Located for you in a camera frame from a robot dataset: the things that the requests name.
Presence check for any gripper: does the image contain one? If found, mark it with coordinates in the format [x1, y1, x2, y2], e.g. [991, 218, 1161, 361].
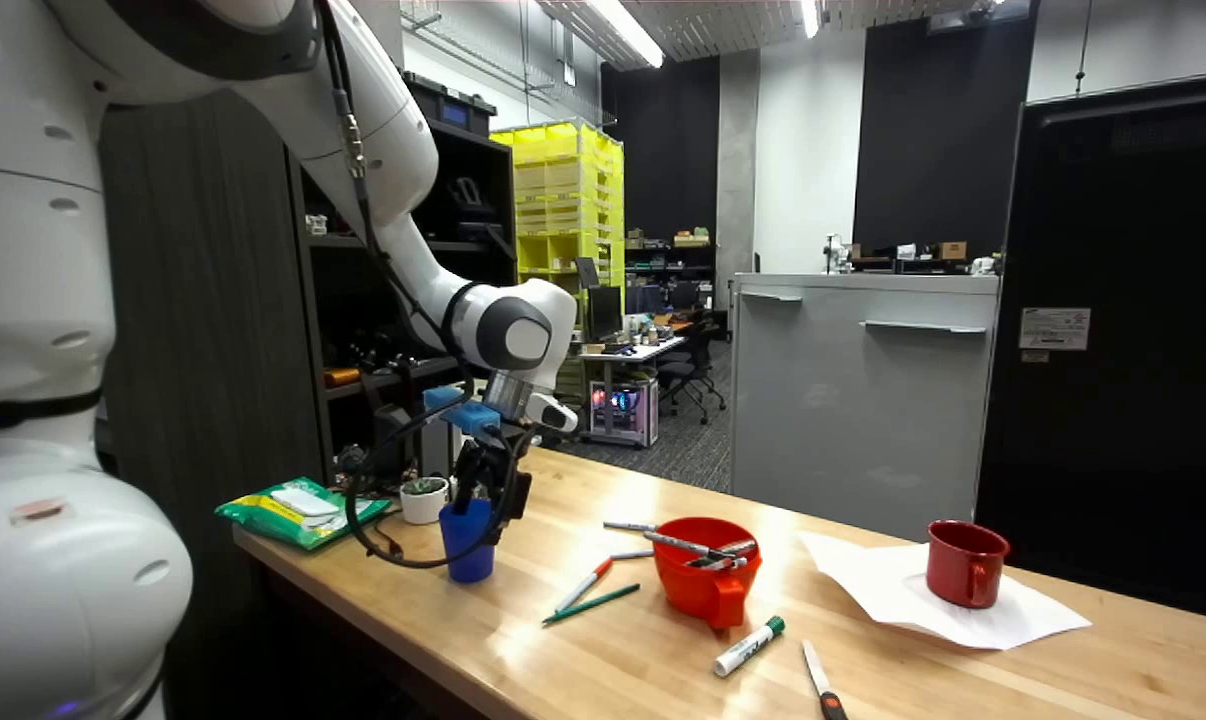
[451, 428, 534, 523]

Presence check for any blue cup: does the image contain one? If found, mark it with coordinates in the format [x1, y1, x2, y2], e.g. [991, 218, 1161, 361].
[438, 498, 497, 585]

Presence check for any orange measuring cup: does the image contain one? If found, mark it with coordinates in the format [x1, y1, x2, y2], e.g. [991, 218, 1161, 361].
[652, 516, 764, 631]

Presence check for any white napkin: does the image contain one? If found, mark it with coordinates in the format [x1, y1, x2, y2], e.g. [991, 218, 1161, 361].
[798, 529, 1093, 652]

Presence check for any small white plant pot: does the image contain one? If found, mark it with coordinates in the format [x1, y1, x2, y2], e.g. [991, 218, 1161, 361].
[399, 476, 452, 527]

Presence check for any white pen with red cap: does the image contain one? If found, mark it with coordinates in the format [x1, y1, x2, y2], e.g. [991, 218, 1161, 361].
[552, 557, 615, 616]

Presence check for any computer case with lights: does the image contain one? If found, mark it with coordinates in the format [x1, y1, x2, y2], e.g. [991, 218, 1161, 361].
[587, 379, 660, 449]

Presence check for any green pen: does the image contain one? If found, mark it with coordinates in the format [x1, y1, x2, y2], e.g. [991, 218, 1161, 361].
[540, 582, 642, 628]

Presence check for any white desk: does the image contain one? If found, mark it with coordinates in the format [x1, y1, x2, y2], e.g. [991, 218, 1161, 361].
[577, 334, 687, 447]

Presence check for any green wet wipes packet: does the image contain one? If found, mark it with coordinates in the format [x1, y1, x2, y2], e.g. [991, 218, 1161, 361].
[214, 476, 393, 552]

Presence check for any white marker with dark cap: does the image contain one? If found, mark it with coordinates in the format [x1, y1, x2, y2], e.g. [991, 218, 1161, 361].
[642, 530, 740, 560]

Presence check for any monitor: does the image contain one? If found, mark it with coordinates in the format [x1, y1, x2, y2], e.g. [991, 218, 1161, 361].
[584, 284, 625, 342]

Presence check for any black shelf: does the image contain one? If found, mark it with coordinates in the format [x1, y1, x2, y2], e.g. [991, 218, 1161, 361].
[287, 110, 520, 483]

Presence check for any office chair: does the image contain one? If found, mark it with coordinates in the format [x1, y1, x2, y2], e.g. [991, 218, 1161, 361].
[655, 322, 728, 427]

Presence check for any grey and red marker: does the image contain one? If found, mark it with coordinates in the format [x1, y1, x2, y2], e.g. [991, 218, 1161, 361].
[685, 540, 758, 572]

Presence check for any dark shelf with boxes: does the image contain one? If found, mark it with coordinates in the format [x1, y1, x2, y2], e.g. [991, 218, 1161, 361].
[624, 227, 716, 313]

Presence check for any white marker with green cap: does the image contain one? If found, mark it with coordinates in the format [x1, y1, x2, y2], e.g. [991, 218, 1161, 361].
[713, 615, 787, 679]

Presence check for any grey cabinet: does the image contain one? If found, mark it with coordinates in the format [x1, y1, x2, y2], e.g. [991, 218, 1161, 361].
[729, 271, 1002, 544]

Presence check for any white pen with orange-black end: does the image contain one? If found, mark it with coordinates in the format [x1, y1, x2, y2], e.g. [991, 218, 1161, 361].
[800, 639, 850, 720]

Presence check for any black storage bin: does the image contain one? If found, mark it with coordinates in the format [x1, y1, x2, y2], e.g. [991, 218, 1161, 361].
[402, 71, 500, 138]

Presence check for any ceiling light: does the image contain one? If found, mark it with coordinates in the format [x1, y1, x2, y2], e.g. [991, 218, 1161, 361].
[583, 0, 666, 70]

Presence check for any red mug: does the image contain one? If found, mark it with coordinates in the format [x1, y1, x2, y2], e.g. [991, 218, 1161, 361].
[925, 519, 1012, 610]

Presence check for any large black cabinet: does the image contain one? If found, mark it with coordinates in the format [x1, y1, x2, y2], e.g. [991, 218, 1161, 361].
[974, 68, 1206, 623]

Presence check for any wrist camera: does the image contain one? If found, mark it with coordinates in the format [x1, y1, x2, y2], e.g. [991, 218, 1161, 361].
[422, 385, 505, 438]

